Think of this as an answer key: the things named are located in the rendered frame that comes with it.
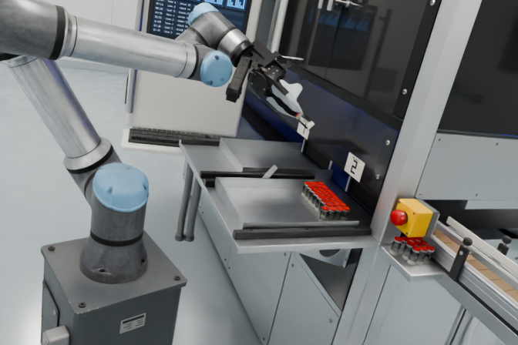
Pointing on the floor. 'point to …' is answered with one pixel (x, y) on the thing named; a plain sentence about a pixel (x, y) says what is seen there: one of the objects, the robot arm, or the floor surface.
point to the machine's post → (416, 135)
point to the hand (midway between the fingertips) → (294, 112)
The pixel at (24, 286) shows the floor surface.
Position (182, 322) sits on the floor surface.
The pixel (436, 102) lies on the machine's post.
